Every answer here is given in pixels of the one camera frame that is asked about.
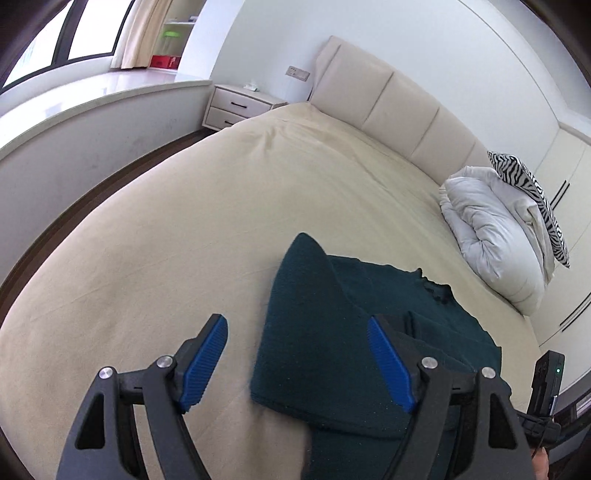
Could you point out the person's right hand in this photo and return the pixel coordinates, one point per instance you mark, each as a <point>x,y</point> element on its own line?
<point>540,466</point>

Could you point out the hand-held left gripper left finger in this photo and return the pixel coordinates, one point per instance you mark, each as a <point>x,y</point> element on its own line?
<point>205,364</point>

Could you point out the red box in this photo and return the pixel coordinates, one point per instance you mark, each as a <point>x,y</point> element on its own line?
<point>164,61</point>

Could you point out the grey wall socket panel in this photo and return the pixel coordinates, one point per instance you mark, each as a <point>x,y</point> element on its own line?
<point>298,72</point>

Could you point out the dark green fleece garment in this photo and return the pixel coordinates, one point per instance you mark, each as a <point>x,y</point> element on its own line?
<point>323,350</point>

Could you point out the dark framed window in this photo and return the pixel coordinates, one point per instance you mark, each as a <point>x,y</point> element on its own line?
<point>60,34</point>

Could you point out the green plastic container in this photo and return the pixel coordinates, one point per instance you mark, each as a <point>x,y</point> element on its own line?
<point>171,38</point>

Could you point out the small white box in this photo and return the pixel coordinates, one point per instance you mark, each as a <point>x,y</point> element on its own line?
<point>252,85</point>

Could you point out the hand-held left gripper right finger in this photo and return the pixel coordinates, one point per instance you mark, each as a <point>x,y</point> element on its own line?
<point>390,364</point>

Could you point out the beige two-drawer nightstand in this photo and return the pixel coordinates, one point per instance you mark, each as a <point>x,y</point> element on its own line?
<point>235,108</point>

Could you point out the beige padded headboard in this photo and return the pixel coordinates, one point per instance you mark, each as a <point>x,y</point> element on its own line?
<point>392,110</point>

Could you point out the cream curtain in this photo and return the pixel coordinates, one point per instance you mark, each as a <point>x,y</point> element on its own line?
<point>134,32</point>

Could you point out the bed with beige sheet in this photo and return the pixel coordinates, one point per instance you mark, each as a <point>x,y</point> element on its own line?
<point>184,240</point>

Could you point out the dark low cabinet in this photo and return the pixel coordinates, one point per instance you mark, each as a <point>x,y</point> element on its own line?
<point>575,410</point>

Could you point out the white wall shelf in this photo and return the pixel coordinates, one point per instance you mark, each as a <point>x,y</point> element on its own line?
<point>178,37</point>

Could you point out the white folded duvet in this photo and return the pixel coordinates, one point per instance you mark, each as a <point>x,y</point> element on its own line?
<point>494,230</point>

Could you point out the zebra print pillow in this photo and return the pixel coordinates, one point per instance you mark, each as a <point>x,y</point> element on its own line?
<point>535,194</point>

